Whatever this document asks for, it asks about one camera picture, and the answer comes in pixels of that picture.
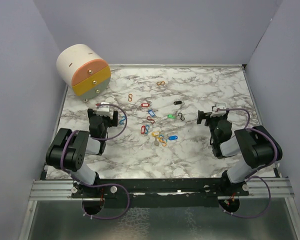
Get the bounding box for blue S carabiner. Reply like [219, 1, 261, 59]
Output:
[119, 116, 127, 125]

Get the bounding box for black S carabiner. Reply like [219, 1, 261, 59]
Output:
[178, 112, 185, 121]

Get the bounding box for red key tag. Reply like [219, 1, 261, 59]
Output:
[140, 103, 150, 108]
[140, 125, 146, 134]

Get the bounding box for black key tag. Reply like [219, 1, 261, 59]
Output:
[173, 100, 183, 105]

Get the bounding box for green key tag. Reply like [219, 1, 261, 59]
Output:
[167, 114, 176, 119]

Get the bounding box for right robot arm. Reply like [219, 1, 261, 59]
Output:
[196, 106, 283, 196]

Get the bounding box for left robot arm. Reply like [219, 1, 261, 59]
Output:
[45, 106, 118, 198]

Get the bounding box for orange S carabiner left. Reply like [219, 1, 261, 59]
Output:
[128, 93, 133, 102]

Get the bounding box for blue key tag right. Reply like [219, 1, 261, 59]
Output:
[168, 135, 178, 141]

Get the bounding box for blue key tag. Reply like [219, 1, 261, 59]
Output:
[168, 135, 178, 141]
[148, 109, 156, 117]

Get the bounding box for blue carabiner lower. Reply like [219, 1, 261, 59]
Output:
[144, 125, 150, 135]

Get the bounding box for red S carabiner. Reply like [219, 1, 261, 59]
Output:
[146, 116, 155, 124]

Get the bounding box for blue key tag middle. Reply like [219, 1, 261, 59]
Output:
[148, 109, 156, 117]

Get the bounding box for orange blue carabiner cluster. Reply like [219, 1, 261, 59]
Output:
[157, 134, 167, 147]

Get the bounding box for round three-drawer storage box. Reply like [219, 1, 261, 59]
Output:
[56, 44, 111, 102]

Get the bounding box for black mounting base bar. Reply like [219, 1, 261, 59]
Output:
[71, 178, 249, 209]

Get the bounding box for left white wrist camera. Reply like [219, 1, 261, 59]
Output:
[95, 102, 111, 117]

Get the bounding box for aluminium rail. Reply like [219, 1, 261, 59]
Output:
[29, 177, 295, 201]

